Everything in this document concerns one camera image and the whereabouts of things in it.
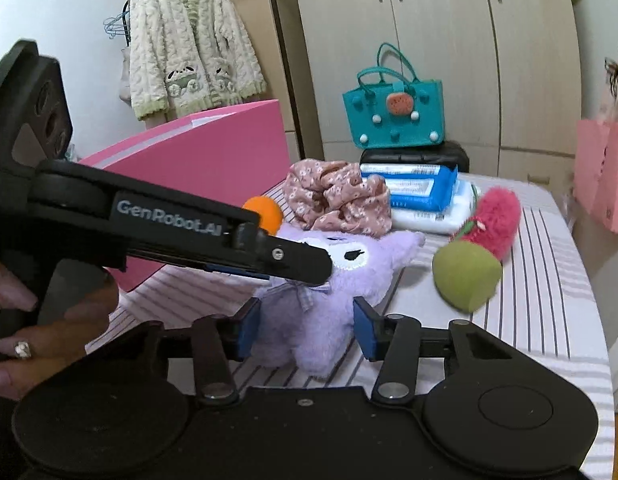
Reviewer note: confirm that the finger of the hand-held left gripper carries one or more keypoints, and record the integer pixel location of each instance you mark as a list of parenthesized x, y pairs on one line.
[(234, 269), (299, 262)]

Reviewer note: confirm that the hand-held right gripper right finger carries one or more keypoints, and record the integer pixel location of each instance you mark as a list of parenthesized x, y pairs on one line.
[(366, 332)]

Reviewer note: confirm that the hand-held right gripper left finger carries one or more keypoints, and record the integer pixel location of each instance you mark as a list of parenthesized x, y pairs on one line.
[(250, 332)]

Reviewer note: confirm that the purple plush toy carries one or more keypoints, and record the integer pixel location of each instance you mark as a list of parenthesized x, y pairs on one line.
[(329, 320)]

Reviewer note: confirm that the orange plush ball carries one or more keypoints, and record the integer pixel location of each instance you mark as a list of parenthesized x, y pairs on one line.
[(269, 212)]

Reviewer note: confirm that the pink floral scrunchie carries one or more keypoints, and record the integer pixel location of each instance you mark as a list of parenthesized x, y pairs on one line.
[(334, 195)]

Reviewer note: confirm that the green plush ball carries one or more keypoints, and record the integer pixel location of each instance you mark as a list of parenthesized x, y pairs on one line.
[(466, 277)]

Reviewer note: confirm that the pink box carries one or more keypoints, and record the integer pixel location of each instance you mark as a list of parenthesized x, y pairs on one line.
[(214, 150)]

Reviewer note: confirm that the blue wipes packet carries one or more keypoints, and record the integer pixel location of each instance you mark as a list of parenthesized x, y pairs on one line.
[(419, 190)]

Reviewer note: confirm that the white wipes packet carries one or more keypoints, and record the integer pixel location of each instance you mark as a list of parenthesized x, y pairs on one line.
[(454, 217)]

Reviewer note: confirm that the red fuzzy plush toy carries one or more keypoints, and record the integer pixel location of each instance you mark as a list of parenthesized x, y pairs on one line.
[(499, 220)]

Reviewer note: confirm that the person's left hand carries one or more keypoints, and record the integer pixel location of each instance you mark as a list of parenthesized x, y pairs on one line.
[(49, 345)]

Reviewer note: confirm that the black suitcase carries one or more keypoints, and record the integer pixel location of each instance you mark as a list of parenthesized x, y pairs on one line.
[(414, 152)]

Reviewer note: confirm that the teal felt handbag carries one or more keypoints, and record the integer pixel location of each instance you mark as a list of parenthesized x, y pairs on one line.
[(389, 125)]

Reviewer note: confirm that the blue clothes hangers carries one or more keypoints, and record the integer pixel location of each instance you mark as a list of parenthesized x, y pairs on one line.
[(114, 27)]

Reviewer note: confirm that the cream knitted cardigan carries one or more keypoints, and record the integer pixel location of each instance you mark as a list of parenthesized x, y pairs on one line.
[(189, 50)]

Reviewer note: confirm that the light pink shopping bag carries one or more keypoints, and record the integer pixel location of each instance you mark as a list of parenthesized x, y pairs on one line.
[(586, 160)]

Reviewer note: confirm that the beige wardrobe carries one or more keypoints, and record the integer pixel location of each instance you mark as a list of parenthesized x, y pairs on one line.
[(439, 10)]

